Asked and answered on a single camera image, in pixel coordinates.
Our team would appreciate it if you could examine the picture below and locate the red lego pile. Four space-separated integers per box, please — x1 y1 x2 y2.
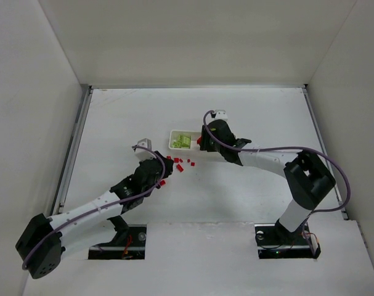
166 155 196 173

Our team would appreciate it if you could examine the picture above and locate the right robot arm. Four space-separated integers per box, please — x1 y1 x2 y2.
199 120 336 242

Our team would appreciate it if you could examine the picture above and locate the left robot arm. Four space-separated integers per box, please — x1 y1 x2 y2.
15 151 174 279

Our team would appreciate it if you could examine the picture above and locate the white divided container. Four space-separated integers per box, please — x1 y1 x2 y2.
168 130 201 151

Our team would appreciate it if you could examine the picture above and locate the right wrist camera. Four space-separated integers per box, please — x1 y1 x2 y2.
211 109 228 121

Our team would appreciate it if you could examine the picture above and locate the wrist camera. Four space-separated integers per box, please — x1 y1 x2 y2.
211 109 228 121
132 138 153 162

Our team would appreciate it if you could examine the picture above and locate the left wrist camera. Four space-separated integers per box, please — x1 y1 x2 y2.
132 138 153 162

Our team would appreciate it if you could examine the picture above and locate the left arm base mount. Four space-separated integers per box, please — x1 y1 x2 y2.
87 216 147 260

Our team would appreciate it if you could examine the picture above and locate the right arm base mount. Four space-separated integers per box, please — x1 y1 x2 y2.
254 224 321 260

